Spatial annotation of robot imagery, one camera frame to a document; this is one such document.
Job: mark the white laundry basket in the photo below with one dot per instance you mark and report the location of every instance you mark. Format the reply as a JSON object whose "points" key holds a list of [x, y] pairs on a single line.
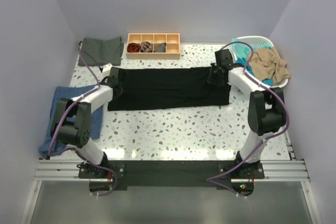
{"points": [[267, 82]]}

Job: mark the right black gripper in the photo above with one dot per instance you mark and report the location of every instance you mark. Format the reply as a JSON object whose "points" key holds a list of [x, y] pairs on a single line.
{"points": [[211, 79]]}

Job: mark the dark grey small item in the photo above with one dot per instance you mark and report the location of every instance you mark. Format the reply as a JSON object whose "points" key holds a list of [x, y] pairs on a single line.
{"points": [[159, 48]]}

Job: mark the wooden compartment tray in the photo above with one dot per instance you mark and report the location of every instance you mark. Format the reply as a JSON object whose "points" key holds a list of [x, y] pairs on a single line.
{"points": [[173, 46]]}

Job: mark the red black small item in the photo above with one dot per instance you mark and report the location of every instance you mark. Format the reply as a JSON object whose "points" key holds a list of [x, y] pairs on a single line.
{"points": [[133, 47]]}

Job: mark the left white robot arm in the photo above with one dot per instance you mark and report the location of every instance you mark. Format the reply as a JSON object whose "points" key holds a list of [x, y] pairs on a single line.
{"points": [[71, 124]]}

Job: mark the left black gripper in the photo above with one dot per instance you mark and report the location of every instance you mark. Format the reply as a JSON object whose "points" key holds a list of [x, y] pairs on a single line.
{"points": [[105, 81]]}

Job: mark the teal t-shirt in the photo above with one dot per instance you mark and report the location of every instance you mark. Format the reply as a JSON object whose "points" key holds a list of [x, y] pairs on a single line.
{"points": [[242, 51]]}

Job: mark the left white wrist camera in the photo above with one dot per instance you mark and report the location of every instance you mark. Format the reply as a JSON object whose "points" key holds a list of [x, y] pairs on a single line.
{"points": [[106, 69]]}

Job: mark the aluminium rail frame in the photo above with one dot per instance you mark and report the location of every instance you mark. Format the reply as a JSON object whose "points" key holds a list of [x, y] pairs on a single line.
{"points": [[193, 135]]}

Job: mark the brown patterned small item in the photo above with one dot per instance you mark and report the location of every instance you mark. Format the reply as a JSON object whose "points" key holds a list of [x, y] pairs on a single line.
{"points": [[146, 46]]}

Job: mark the black t-shirt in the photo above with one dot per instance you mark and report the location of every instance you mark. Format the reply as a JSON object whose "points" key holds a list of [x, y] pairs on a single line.
{"points": [[153, 89]]}

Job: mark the folded grey-green t-shirt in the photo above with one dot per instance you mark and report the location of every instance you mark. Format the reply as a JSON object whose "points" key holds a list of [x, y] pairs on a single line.
{"points": [[97, 52]]}

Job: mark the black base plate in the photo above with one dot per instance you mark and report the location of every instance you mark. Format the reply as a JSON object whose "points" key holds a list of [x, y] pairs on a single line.
{"points": [[124, 174]]}

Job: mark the folded blue t-shirt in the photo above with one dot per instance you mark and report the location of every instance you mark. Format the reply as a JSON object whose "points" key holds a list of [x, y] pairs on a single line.
{"points": [[71, 92]]}

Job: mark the tan t-shirt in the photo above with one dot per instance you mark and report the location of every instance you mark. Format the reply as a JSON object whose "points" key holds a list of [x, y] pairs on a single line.
{"points": [[266, 64]]}

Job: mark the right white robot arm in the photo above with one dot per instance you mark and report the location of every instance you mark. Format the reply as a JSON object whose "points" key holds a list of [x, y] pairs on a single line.
{"points": [[267, 115]]}

